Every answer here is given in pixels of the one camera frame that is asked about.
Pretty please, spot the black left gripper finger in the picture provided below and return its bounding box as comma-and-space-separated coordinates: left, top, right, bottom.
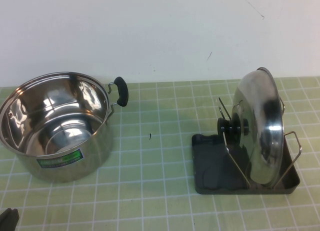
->
0, 207, 13, 231
12, 208, 20, 231

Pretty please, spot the stainless steel pot lid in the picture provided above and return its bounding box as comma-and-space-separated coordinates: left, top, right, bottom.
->
216, 67, 286, 187

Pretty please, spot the dark grey drip tray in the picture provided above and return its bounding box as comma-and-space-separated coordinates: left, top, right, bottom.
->
191, 133, 301, 196

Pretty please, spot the metal wire lid rack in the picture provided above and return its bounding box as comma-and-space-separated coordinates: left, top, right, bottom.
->
216, 97, 303, 189

